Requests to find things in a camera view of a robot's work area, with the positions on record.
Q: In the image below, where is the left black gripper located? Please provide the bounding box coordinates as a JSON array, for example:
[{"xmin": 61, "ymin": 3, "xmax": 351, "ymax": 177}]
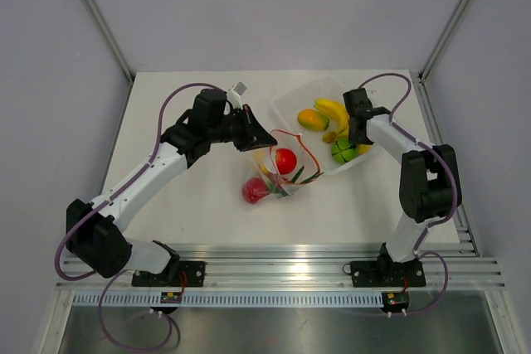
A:
[{"xmin": 208, "ymin": 104, "xmax": 277, "ymax": 153}]

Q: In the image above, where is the yellow bell pepper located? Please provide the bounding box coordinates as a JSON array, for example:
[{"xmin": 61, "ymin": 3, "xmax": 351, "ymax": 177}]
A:
[{"xmin": 252, "ymin": 150, "xmax": 275, "ymax": 175}]

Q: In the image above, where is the green apple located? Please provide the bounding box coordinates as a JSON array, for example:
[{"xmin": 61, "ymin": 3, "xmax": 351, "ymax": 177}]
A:
[{"xmin": 330, "ymin": 137, "xmax": 358, "ymax": 164}]

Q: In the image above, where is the clear orange-zip bag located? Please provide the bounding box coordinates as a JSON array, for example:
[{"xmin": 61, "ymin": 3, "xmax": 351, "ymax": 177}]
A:
[{"xmin": 241, "ymin": 129, "xmax": 323, "ymax": 205}]

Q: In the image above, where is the red apple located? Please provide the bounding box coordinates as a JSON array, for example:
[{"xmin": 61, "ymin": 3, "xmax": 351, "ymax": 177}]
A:
[{"xmin": 275, "ymin": 148, "xmax": 297, "ymax": 175}]

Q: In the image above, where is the red pomegranate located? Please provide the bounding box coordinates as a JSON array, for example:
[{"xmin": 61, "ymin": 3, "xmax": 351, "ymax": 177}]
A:
[{"xmin": 241, "ymin": 177, "xmax": 270, "ymax": 204}]

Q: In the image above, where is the green spring onion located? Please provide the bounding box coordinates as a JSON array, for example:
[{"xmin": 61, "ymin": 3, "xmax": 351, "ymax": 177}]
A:
[{"xmin": 265, "ymin": 166, "xmax": 323, "ymax": 197}]

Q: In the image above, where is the yellow lemon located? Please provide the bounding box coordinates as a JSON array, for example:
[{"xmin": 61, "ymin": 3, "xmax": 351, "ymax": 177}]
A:
[{"xmin": 357, "ymin": 144, "xmax": 371, "ymax": 155}]

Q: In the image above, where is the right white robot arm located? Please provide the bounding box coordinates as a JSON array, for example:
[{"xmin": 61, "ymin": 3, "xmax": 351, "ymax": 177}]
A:
[{"xmin": 343, "ymin": 88, "xmax": 462, "ymax": 289}]

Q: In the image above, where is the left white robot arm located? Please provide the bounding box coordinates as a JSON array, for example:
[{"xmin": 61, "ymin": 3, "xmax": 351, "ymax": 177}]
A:
[{"xmin": 54, "ymin": 83, "xmax": 277, "ymax": 286}]

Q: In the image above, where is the yellow banana bunch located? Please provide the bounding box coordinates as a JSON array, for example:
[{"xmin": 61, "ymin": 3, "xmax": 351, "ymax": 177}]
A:
[{"xmin": 314, "ymin": 99, "xmax": 349, "ymax": 140}]

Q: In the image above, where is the yellow star fruit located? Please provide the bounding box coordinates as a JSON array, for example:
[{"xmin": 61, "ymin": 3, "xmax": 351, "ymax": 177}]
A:
[{"xmin": 322, "ymin": 131, "xmax": 337, "ymax": 143}]

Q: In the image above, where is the green orange mango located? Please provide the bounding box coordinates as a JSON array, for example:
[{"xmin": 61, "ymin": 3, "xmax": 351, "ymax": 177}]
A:
[{"xmin": 297, "ymin": 109, "xmax": 329, "ymax": 132}]

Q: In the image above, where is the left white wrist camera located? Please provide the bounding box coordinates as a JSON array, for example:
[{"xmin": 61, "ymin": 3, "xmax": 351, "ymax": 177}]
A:
[{"xmin": 227, "ymin": 82, "xmax": 247, "ymax": 109}]

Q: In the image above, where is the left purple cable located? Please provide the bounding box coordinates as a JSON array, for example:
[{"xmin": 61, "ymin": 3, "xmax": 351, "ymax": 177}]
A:
[{"xmin": 55, "ymin": 82, "xmax": 227, "ymax": 280}]

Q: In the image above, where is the right aluminium frame post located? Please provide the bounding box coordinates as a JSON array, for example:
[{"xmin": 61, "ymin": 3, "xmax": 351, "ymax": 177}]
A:
[{"xmin": 418, "ymin": 0, "xmax": 473, "ymax": 84}]

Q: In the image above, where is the aluminium frame post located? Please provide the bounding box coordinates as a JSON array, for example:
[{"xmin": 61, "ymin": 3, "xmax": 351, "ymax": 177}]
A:
[
  {"xmin": 418, "ymin": 0, "xmax": 473, "ymax": 84},
  {"xmin": 80, "ymin": 0, "xmax": 135, "ymax": 87}
]

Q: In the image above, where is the aluminium mounting rail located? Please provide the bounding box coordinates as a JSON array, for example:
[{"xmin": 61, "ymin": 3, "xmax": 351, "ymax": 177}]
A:
[{"xmin": 56, "ymin": 243, "xmax": 505, "ymax": 291}]

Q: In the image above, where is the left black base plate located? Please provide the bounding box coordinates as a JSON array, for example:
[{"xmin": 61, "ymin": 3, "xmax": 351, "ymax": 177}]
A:
[{"xmin": 131, "ymin": 260, "xmax": 207, "ymax": 288}]

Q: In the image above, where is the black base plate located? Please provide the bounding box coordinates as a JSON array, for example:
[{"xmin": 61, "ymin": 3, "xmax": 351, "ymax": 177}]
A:
[
  {"xmin": 343, "ymin": 260, "xmax": 426, "ymax": 288},
  {"xmin": 131, "ymin": 260, "xmax": 207, "ymax": 288}
]

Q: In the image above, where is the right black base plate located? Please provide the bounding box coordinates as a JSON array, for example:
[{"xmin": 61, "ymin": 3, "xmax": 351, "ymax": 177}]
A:
[{"xmin": 343, "ymin": 260, "xmax": 426, "ymax": 288}]

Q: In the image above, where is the white slotted cable duct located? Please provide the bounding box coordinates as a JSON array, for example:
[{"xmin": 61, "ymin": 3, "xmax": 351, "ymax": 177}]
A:
[{"xmin": 73, "ymin": 291, "xmax": 383, "ymax": 308}]

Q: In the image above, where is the left aluminium frame post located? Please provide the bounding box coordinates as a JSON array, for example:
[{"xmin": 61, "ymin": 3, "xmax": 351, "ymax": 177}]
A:
[{"xmin": 80, "ymin": 0, "xmax": 135, "ymax": 87}]

